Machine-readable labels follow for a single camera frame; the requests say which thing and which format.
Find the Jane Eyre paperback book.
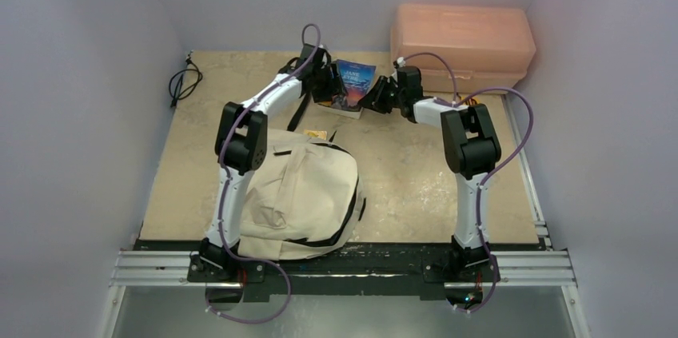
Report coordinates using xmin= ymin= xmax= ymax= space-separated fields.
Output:
xmin=317 ymin=59 xmax=377 ymax=119

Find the beige canvas backpack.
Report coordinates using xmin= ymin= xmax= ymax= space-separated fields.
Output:
xmin=237 ymin=129 xmax=366 ymax=260

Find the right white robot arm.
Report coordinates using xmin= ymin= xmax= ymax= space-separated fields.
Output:
xmin=358 ymin=66 xmax=501 ymax=280

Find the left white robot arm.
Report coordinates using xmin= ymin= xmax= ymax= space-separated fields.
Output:
xmin=197 ymin=44 xmax=335 ymax=281

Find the orange banana picture card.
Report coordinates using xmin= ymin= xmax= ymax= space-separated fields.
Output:
xmin=303 ymin=129 xmax=328 ymax=140

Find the pink plastic storage box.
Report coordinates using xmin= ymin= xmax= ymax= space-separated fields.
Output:
xmin=390 ymin=4 xmax=536 ymax=93

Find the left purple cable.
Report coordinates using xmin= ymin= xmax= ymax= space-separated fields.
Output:
xmin=216 ymin=23 xmax=323 ymax=273

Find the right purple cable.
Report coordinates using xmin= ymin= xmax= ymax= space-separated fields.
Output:
xmin=397 ymin=51 xmax=536 ymax=316

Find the black coiled cable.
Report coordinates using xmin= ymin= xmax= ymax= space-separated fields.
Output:
xmin=168 ymin=53 xmax=204 ymax=109

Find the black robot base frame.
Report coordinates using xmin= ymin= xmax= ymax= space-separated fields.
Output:
xmin=132 ymin=237 xmax=501 ymax=305

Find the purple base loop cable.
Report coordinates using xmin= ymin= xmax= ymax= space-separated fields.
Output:
xmin=204 ymin=261 xmax=293 ymax=326

